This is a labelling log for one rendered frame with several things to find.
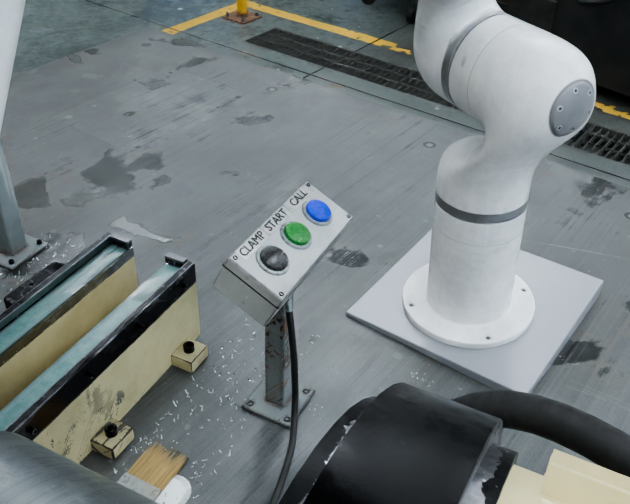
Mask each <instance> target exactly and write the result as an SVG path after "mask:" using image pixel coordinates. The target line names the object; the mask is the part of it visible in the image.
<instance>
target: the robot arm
mask: <svg viewBox="0 0 630 504"><path fill-rule="evenodd" d="M25 2H26V0H0V132H1V127H2V122H3V117H4V111H5V106H6V101H7V96H8V91H9V85H10V80H11V75H12V70H13V65H14V59H15V54H16V49H17V44H18V38H19V33H20V28H21V23H22V18H23V12H24V7H25ZM413 48H414V57H415V61H416V65H417V68H418V70H419V72H420V74H421V76H422V78H423V80H424V81H425V83H426V84H427V85H428V86H429V87H430V88H431V89H432V90H433V91H434V92H435V93H436V94H437V95H439V96H440V97H442V98H443V99H445V100H446V101H448V102H450V103H451V104H453V105H455V106H456V107H458V108H459V109H461V110H463V111H464V112H466V113H468V114H469V115H471V116H473V117H474V118H476V119H477V120H479V121H480V122H481V123H482V124H483V126H484V129H485V135H475V136H468V137H464V138H461V139H459V140H457V141H455V142H454V143H452V144H451V145H450V146H449V147H448V148H447V149H446V150H445V152H444V153H443V155H442V157H441V159H440V162H439V166H438V170H437V177H436V187H435V199H434V211H433V223H432V235H431V247H430V259H429V263H428V264H426V265H424V266H422V267H420V268H419V269H417V270H416V271H415V272H414V273H412V274H411V276H410V277H409V278H408V279H407V281H406V283H405V285H404V288H403V295H402V301H403V308H404V310H405V313H406V315H407V317H408V318H409V320H410V321H411V322H412V323H413V324H414V325H415V326H416V327H417V328H418V329H419V330H420V331H422V332H423V333H424V334H426V335H427V336H429V337H431V338H433V339H435V340H437V341H440V342H442V343H445V344H448V345H452V346H457V347H462V348H471V349H481V348H490V347H496V346H500V345H503V344H506V343H509V342H511V341H513V340H515V339H517V338H518V337H519V336H521V335H522V334H523V333H524V332H525V331H526V330H527V329H528V328H529V326H530V324H531V322H532V320H533V316H534V311H535V300H534V297H533V294H532V292H531V290H530V289H529V287H528V285H527V284H526V283H525V282H524V281H523V280H522V279H521V278H520V277H519V276H517V275H516V268H517V262H518V256H519V251H520V245H521V239H522V234H523V228H524V222H525V217H526V211H527V205H528V199H529V194H530V188H531V182H532V178H533V175H534V173H535V170H536V168H537V167H538V165H539V164H540V162H541V161H542V160H543V159H544V158H545V157H546V156H547V155H548V154H549V153H551V152H552V151H553V150H555V149H556V148H558V147H559V146H560V145H562V144H563V143H565V142H566V141H568V140H569V139H570V138H572V137H573V136H574V135H576V134H577V133H578V132H579V131H580V130H581V129H582V128H583V127H584V126H585V124H586V123H587V122H588V120H589V118H590V116H591V114H592V112H593V109H594V105H595V100H596V80H595V74H594V71H593V68H592V66H591V63H590V62H589V60H588V59H587V57H586V56H585V55H584V54H583V53H582V52H581V51H580V50H579V49H578V48H576V47H575V46H574V45H572V44H570V43H569V42H567V41H565V40H564V39H562V38H560V37H558V36H556V35H554V34H552V33H549V32H547V31H545V30H543V29H540V28H538V27H536V26H534V25H531V24H529V23H527V22H524V21H522V20H520V19H518V18H515V17H513V16H511V15H509V14H507V13H505V12H504V11H503V10H502V9H501V8H500V7H499V5H498V4H497V2H496V0H418V6H417V12H416V19H415V27H414V39H413Z"/></svg>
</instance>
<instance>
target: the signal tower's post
mask: <svg viewBox="0 0 630 504"><path fill-rule="evenodd" d="M46 246H48V242H45V241H42V240H41V239H37V238H34V237H32V236H29V235H26V234H24V230H23V225H22V221H21V217H20V213H19V209H18V205H17V201H16V196H15V192H14V188H13V184H12V180H11V176H10V172H9V168H8V163H7V159H6V155H5V151H4V147H3V143H2V139H1V135H0V266H2V267H4V268H7V269H9V270H12V271H13V270H14V269H16V268H17V267H19V266H20V265H21V264H23V263H24V262H25V261H27V260H28V259H30V258H31V257H32V256H34V255H35V254H36V253H38V252H39V251H41V250H42V249H43V248H45V247H46Z"/></svg>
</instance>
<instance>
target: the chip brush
mask: <svg viewBox="0 0 630 504"><path fill-rule="evenodd" d="M165 449H167V450H165ZM187 460H188V457H186V456H185V455H184V454H183V453H182V452H181V451H178V450H174V449H169V448H165V447H162V446H161V445H160V444H159V443H158V442H157V441H154V442H153V443H152V444H151V445H150V446H149V448H148V449H147V450H146V451H145V452H144V453H143V454H142V455H141V456H140V457H139V459H138V460H137V461H136V462H135V463H134V464H133V465H132V466H131V468H130V469H129V470H128V471H127V472H125V473H124V474H123V476H122V477H121V478H120V479H119V480H118V481H117V483H119V484H121V485H123V486H125V487H127V488H129V489H131V490H133V491H135V492H137V493H139V494H141V495H143V496H145V497H147V498H149V499H151V500H153V501H155V500H156V499H157V498H158V497H159V495H160V494H161V492H162V491H163V490H164V489H165V487H166V486H167V485H168V484H169V483H170V481H171V480H172V479H173V478H174V477H175V476H176V474H177V473H178V472H179V471H180V469H181V468H182V467H183V466H184V464H185V463H186V462H187Z"/></svg>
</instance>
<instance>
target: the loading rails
mask: <svg viewBox="0 0 630 504"><path fill-rule="evenodd" d="M132 246H133V244H132V239H130V238H128V237H125V236H122V235H119V234H116V233H114V234H113V233H110V232H107V233H105V234H104V235H103V236H101V237H100V238H99V239H98V240H96V241H95V242H94V243H92V244H91V245H90V246H88V247H87V248H86V249H85V250H83V251H82V252H81V253H79V254H78V255H77V256H75V257H74V258H73V259H72V260H70V261H69V262H68V263H66V264H65V265H64V266H62V267H61V268H60V269H59V270H57V271H56V272H55V273H53V274H52V275H51V276H49V277H48V278H47V279H46V280H44V281H43V282H42V283H40V284H39V285H38V286H36V287H35V288H34V289H33V290H31V291H30V292H29V293H27V294H26V295H25V296H23V297H22V298H21V299H19V300H18V301H17V302H16V303H14V304H13V305H12V306H10V307H9V308H8V309H6V310H5V311H4V312H3V313H1V314H0V431H7V432H12V433H16V434H19V435H21V436H23V437H26V438H28V439H30V440H32V441H34V442H36V443H38V444H40V445H42V446H44V447H46V448H48V449H50V450H52V451H54V452H56V453H58V454H60V455H62V456H64V457H66V458H68V459H70V460H72V461H74V462H76V463H78V464H80V463H81V461H82V460H83V459H84V458H85V457H86V456H87V455H88V454H89V453H90V452H91V451H92V450H94V451H96V452H98V453H100V454H102V455H104V456H106V457H108V458H110V459H112V460H115V459H116V458H117V457H118V456H119V454H120V453H121V452H122V451H123V450H124V449H125V448H126V447H127V445H128V444H129V443H130V442H131V441H132V440H133V439H134V431H133V428H132V427H131V426H129V425H126V424H124V423H122V422H120V420H121V419H122V418H123V417H124V416H125V414H126V413H127V412H128V411H129V410H130V409H131V408H132V407H133V406H134V405H135V404H136V403H137V402H138V401H139V400H140V398H141V397H142V396H143V395H144V394H145V393H146V392H147V391H148V390H149V389H150V388H151V387H152V386H153V385H154V384H155V382H156V381H157V380H158V379H159V378H160V377H161V376H162V375H163V374H164V373H165V372H166V371H167V370H168V369H169V368H170V366H171V365H173V366H176V367H178V368H180V369H183V370H185V371H188V372H190V373H193V372H194V371H195V369H196V368H197V367H198V366H199V365H200V364H201V363H202V362H203V360H204V359H205V358H206V357H207V356H208V348H207V346H206V345H205V344H202V343H199V342H197V341H195V340H196V339H197V338H198V337H199V335H200V322H199V309H198V297H197V284H196V270H195V262H193V261H190V260H187V258H185V257H182V256H179V255H176V254H173V253H170V252H168V253H167V254H166V255H165V262H166V264H164V265H163V266H162V267H161V268H160V269H159V270H157V271H156V272H155V273H154V274H153V275H152V276H151V277H150V278H148V279H147V280H146V281H145V282H144V283H143V284H142V285H141V286H139V287H138V281H137V274H136V267H135V259H134V251H133V247H132Z"/></svg>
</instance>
